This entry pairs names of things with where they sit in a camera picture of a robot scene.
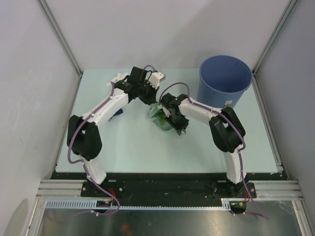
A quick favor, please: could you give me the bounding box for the blue plastic bucket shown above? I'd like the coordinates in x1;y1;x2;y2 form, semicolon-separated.
196;55;253;108

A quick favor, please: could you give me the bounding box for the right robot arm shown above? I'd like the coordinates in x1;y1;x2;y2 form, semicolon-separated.
158;93;246;197

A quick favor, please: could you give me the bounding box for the dark blue paper scrap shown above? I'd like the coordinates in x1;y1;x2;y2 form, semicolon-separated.
109;109;123;121

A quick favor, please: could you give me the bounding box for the green hand brush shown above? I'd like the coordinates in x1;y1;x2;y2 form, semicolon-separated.
149;103;160;118

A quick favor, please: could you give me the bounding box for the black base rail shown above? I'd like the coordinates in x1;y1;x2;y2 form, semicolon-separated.
51;172;287;206

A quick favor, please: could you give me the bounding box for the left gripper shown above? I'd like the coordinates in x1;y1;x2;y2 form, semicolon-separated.
138;80;159;106

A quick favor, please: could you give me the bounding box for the green dustpan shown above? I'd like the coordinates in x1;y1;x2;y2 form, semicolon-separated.
149;103;188;136

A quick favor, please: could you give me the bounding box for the white paper scrap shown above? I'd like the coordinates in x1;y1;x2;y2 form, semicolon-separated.
107;73;128;86

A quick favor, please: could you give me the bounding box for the left aluminium frame post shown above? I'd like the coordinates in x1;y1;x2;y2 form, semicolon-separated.
36;0;83;78

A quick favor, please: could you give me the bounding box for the grey cable duct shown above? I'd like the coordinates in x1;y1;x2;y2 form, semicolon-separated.
45;199;239;211

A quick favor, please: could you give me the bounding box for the green and red scrap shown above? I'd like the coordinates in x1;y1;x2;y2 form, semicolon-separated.
158;111;167;127

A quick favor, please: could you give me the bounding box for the right aluminium frame post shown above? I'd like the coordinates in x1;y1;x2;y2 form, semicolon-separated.
252;0;300;76

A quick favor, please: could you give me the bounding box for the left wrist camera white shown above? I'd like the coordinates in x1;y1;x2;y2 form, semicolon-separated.
148;71;165;89

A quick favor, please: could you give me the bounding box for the aluminium frame post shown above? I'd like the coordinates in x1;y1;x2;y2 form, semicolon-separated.
252;0;300;76
36;0;83;78

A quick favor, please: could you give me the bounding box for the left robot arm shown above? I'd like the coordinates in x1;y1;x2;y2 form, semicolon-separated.
67;67;165;197

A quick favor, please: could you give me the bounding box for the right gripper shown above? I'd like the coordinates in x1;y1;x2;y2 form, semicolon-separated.
165;113;189;134

